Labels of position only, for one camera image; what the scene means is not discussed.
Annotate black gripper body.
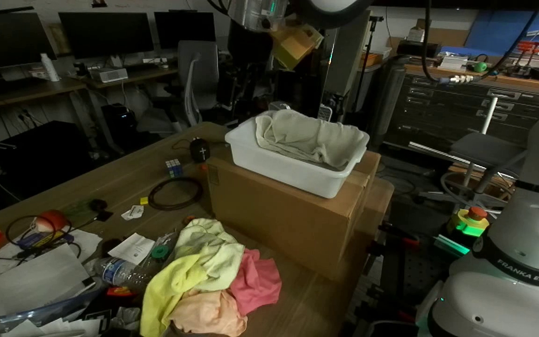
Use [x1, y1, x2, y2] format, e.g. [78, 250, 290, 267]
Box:
[230, 24, 276, 76]

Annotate cream white cloth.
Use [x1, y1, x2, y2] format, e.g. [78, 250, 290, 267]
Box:
[252, 106, 370, 172]

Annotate yellow cloth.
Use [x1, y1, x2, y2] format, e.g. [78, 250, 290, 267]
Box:
[138, 215, 247, 337]

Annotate pink shirt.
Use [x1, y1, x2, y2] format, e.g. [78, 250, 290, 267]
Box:
[226, 247, 284, 318]

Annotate peach printed shirt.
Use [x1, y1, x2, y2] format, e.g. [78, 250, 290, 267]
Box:
[166, 288, 250, 337]

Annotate white plastic bin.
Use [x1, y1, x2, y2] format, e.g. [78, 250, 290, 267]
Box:
[222, 108, 372, 200]

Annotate grey office chair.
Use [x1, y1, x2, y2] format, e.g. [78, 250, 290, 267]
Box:
[175, 39, 222, 127]

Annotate small black cylinder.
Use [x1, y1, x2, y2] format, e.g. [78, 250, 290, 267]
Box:
[187, 136, 213, 166]

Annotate white device box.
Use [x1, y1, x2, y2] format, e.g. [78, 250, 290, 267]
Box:
[97, 65, 131, 86]

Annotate small blue white item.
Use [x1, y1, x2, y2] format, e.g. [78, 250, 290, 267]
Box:
[162, 157, 185, 179]

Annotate wide black monitor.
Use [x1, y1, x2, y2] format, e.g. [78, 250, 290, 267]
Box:
[0, 9, 54, 71]
[58, 11, 157, 59]

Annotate brown cardboard box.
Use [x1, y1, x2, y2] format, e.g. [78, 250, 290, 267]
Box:
[204, 147, 396, 284]

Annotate small white tag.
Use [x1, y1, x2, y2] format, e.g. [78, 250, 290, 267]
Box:
[119, 202, 147, 222]

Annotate white bottle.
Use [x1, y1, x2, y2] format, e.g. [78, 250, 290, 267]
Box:
[37, 50, 61, 84]

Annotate green marker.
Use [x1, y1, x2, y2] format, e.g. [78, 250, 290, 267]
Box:
[149, 232, 177, 262]

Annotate black drawer cabinet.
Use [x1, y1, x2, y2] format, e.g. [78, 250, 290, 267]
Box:
[383, 63, 539, 159]

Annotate small black object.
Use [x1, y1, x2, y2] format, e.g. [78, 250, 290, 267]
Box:
[86, 196, 114, 222]

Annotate long wooden desk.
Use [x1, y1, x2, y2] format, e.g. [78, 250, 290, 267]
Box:
[0, 61, 181, 116]

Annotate white paper sheet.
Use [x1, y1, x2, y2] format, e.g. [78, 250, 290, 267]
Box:
[104, 230, 157, 267]

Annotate black computer tower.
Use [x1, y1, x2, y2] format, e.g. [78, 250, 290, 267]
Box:
[0, 118, 95, 202]

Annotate clear water bottle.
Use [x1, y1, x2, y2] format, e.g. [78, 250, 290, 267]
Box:
[91, 245, 160, 286]

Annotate red emergency stop button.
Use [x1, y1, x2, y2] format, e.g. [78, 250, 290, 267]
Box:
[452, 204, 492, 239]

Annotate grey flat sheet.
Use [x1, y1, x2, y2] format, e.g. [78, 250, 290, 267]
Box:
[0, 245, 91, 337]

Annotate black cable ring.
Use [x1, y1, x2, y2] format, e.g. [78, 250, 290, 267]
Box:
[147, 176, 205, 213]

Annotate blue wall board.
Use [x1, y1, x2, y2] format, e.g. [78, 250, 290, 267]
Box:
[464, 7, 539, 59]

